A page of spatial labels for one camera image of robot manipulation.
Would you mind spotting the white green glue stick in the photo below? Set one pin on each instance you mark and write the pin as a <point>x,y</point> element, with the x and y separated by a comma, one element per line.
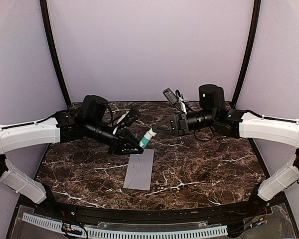
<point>147,138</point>

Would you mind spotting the grey paper envelope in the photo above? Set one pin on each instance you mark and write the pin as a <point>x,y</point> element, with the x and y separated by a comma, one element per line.
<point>139,171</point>

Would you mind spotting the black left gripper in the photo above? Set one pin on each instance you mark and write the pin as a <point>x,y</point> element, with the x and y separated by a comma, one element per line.
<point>119,141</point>

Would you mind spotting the black left corner post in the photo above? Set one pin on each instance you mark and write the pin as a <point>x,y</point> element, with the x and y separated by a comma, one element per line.
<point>53,51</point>

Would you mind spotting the black right corner post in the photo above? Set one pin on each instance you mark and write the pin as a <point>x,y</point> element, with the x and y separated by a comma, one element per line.
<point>248,51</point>

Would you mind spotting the black front frame rail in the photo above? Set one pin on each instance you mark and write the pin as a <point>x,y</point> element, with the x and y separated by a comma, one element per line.
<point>217,214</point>

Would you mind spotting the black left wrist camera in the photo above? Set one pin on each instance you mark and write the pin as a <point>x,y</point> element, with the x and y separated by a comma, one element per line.
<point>127,119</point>

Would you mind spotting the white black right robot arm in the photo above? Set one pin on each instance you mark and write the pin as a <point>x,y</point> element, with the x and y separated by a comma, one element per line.
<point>239,124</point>

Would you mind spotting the black corner post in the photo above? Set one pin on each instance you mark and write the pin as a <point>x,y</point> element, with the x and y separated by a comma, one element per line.
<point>248,51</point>
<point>53,51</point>

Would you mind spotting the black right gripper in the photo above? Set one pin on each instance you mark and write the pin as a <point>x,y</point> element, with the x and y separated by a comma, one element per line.
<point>180,125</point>

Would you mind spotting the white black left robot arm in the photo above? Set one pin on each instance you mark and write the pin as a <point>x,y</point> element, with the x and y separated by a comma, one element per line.
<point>63,127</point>

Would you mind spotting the white slotted cable duct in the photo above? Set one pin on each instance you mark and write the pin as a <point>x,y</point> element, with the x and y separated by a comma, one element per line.
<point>106,230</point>

